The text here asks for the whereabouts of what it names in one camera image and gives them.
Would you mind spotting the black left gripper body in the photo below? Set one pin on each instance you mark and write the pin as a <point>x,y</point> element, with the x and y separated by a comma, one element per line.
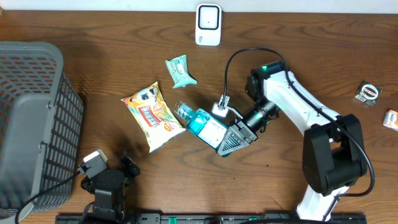
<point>126,175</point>

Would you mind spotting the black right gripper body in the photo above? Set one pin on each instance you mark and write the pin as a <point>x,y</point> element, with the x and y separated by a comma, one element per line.
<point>256,118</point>

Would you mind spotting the blue Listerine mouthwash bottle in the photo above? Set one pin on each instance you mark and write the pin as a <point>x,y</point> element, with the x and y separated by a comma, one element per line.
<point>202,124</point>

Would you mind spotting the orange snack bag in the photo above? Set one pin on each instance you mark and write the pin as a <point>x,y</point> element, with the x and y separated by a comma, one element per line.
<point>154,117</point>

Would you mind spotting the green wet wipes pack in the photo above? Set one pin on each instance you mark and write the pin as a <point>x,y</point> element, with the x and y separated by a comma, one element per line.
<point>178,70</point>

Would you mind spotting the green round-logo packet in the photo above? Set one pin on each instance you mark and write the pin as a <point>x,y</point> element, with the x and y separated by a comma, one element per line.
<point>368,93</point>

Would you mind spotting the small orange tissue pack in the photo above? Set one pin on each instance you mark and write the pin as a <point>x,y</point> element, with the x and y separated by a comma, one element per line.
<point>390,120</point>

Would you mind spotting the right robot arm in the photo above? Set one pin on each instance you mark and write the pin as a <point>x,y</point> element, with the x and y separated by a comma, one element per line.
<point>332,158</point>

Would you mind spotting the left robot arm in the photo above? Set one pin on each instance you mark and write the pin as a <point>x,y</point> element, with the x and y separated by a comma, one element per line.
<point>108,205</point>

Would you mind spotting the white barcode scanner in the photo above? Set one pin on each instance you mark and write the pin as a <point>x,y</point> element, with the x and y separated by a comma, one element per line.
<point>208,24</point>

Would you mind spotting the grey plastic mesh basket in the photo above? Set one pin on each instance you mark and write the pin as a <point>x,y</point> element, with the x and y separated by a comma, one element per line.
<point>41,122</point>

